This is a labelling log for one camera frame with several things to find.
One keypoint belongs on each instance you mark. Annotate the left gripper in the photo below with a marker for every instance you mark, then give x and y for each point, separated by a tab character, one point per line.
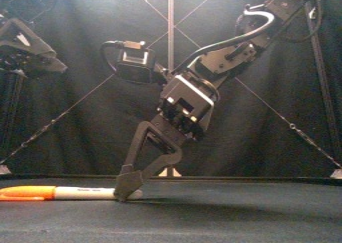
26	43

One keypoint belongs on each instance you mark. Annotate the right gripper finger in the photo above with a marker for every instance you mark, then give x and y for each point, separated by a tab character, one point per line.
130	183

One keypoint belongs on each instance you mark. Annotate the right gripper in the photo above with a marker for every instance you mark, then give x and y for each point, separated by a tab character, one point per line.
188	98

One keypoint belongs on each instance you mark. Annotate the grey marker pen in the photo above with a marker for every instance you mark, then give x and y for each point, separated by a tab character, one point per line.
66	192

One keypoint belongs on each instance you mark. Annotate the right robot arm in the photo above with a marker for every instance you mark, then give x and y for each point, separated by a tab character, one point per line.
221	58

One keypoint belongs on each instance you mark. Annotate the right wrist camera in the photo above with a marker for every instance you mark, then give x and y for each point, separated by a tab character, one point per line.
133	66

